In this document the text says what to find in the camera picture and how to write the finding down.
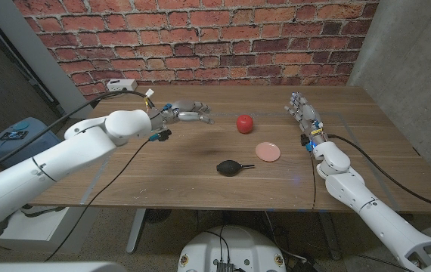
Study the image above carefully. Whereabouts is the red brick print backdrop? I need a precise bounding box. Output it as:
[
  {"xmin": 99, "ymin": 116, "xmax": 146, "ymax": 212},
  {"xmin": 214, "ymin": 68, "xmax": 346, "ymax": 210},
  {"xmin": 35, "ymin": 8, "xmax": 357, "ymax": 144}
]
[{"xmin": 13, "ymin": 0, "xmax": 380, "ymax": 102}]

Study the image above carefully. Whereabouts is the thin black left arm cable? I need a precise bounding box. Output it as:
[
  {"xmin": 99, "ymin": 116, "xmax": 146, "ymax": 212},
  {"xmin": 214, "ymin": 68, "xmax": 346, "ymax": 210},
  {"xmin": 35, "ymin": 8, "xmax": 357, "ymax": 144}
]
[{"xmin": 44, "ymin": 138, "xmax": 152, "ymax": 262}]

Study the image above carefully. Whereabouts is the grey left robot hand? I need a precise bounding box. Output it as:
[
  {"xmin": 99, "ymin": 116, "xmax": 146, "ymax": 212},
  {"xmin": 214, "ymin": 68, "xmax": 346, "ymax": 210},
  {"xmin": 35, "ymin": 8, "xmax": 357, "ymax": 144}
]
[{"xmin": 150, "ymin": 100, "xmax": 216, "ymax": 131}]

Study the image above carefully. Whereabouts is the pink round plate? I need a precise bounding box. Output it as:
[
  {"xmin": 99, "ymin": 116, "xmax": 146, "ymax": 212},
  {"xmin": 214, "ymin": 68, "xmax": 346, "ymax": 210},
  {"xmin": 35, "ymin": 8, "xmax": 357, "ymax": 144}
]
[{"xmin": 255, "ymin": 141, "xmax": 281, "ymax": 163}]

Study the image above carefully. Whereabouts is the white flat floor board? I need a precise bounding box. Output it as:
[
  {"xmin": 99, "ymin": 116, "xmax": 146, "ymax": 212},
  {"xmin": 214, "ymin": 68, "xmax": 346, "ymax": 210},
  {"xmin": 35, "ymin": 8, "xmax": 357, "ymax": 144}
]
[{"xmin": 0, "ymin": 206, "xmax": 101, "ymax": 254}]

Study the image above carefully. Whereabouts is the blue plastic stool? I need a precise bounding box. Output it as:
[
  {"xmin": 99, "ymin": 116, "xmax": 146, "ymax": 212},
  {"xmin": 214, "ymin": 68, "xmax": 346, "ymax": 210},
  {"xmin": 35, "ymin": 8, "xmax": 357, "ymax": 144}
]
[{"xmin": 0, "ymin": 116, "xmax": 64, "ymax": 169}]

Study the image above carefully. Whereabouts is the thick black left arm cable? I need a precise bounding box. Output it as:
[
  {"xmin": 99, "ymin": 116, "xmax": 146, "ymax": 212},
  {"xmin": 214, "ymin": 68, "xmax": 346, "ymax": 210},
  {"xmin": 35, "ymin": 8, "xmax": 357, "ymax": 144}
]
[{"xmin": 0, "ymin": 89, "xmax": 156, "ymax": 181}]

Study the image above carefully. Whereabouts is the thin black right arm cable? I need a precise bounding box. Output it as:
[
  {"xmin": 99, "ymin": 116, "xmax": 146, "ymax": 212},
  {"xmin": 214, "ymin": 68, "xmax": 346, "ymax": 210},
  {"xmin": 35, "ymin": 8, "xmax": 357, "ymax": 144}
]
[{"xmin": 309, "ymin": 150, "xmax": 317, "ymax": 211}]

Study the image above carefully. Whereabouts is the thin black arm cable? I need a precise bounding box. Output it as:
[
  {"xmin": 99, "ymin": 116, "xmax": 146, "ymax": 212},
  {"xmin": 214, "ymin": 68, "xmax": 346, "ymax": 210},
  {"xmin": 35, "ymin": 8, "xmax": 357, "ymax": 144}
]
[
  {"xmin": 44, "ymin": 138, "xmax": 152, "ymax": 262},
  {"xmin": 309, "ymin": 150, "xmax": 317, "ymax": 211}
]

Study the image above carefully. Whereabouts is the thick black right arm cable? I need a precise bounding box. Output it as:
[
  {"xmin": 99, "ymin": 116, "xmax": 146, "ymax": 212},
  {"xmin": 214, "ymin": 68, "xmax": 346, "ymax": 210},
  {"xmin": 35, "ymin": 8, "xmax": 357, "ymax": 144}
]
[{"xmin": 327, "ymin": 134, "xmax": 431, "ymax": 220}]

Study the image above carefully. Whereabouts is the red apple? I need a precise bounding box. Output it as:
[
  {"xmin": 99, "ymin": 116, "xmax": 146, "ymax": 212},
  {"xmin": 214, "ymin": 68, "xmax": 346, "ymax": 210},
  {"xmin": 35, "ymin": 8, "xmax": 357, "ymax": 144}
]
[{"xmin": 236, "ymin": 114, "xmax": 255, "ymax": 134}]

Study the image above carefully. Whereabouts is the white power strip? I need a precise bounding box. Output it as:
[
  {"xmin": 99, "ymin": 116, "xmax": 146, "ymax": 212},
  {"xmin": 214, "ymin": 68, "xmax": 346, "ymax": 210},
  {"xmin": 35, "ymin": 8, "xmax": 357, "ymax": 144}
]
[{"xmin": 106, "ymin": 78, "xmax": 138, "ymax": 92}]

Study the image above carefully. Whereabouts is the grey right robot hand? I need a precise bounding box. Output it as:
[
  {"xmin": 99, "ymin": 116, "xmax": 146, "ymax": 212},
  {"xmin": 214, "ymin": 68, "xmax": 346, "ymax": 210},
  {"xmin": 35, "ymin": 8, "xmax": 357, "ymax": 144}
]
[{"xmin": 284, "ymin": 91, "xmax": 328, "ymax": 147}]

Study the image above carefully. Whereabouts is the black small device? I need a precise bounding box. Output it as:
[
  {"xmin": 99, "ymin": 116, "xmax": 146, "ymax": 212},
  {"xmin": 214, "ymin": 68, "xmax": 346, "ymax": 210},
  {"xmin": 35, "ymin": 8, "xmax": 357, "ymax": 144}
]
[{"xmin": 0, "ymin": 130, "xmax": 29, "ymax": 141}]

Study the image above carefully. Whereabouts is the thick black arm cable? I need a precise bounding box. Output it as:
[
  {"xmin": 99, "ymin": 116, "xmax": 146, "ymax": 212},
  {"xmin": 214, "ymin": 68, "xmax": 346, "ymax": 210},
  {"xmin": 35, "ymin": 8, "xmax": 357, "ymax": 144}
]
[
  {"xmin": 327, "ymin": 134, "xmax": 431, "ymax": 220},
  {"xmin": 0, "ymin": 89, "xmax": 156, "ymax": 181}
]

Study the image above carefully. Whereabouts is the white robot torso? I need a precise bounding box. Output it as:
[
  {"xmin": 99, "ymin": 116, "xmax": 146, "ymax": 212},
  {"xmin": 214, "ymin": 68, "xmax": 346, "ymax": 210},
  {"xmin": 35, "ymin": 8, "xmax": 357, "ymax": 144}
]
[{"xmin": 177, "ymin": 225, "xmax": 287, "ymax": 272}]

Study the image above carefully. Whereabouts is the black rubber air blower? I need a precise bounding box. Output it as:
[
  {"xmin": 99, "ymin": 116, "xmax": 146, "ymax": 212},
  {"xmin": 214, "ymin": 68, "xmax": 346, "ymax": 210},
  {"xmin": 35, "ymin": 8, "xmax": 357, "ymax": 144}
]
[{"xmin": 215, "ymin": 159, "xmax": 256, "ymax": 178}]

